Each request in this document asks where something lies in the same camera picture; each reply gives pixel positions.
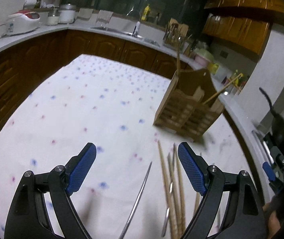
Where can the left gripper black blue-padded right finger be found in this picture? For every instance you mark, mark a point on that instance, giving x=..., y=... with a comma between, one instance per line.
x=243, y=217

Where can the glass jar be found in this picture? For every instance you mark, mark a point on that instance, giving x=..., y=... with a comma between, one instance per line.
x=53, y=17

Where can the black wok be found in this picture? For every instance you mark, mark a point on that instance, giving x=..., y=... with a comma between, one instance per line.
x=277, y=126

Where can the yellow container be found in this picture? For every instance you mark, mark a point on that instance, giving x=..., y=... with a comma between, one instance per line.
x=213, y=67

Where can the yellow detergent bottle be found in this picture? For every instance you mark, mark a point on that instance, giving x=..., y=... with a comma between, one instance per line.
x=145, y=13

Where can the white red rice cooker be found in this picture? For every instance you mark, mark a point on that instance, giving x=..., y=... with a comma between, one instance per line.
x=22, y=22

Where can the paper towel roll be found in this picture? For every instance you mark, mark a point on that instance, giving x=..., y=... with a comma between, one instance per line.
x=29, y=4

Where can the lower wooden cabinets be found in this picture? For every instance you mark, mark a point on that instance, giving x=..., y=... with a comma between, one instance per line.
x=26, y=65

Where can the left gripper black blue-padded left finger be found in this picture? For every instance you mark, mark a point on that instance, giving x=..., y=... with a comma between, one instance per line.
x=28, y=215

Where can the person's right hand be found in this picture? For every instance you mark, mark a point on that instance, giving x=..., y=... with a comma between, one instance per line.
x=274, y=229

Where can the steel kitchen sink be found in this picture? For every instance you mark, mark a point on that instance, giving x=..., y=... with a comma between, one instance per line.
x=136, y=36

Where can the dish drying rack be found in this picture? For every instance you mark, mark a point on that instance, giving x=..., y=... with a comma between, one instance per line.
x=175, y=34

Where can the pink green lidded bowl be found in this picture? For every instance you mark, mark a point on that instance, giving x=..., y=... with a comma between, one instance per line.
x=203, y=57

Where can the hanging dish cloth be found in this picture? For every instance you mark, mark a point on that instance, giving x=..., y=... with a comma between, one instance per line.
x=85, y=13
x=104, y=16

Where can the metal chopstick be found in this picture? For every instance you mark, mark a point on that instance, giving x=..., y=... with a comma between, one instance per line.
x=136, y=203
x=170, y=159

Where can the upper wooden cabinets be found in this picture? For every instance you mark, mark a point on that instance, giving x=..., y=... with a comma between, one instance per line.
x=245, y=23

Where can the white metal pot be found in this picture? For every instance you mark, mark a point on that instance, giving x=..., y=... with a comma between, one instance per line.
x=67, y=13

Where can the wooden cabinets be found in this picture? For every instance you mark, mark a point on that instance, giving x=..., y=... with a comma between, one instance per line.
x=245, y=23
x=26, y=65

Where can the bamboo chopstick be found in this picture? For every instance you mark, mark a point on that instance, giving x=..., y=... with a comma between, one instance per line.
x=197, y=201
x=176, y=200
x=232, y=81
x=182, y=216
x=170, y=205

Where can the wooden utensil holder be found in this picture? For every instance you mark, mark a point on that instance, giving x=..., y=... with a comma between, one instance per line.
x=190, y=105

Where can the seasoning bottles rack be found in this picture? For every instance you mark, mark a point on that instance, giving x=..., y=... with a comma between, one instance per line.
x=237, y=84

